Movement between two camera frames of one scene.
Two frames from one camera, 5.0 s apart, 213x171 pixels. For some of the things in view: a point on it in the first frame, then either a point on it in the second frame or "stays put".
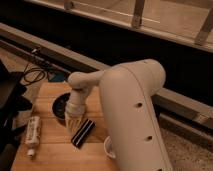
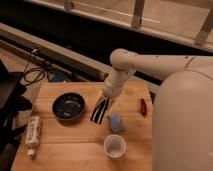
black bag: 13,102 stays put
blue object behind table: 56,76 stays put
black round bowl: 59,105 stays put
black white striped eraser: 80,137 -> 99,112
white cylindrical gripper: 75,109 -> 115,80
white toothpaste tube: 33,134 stays put
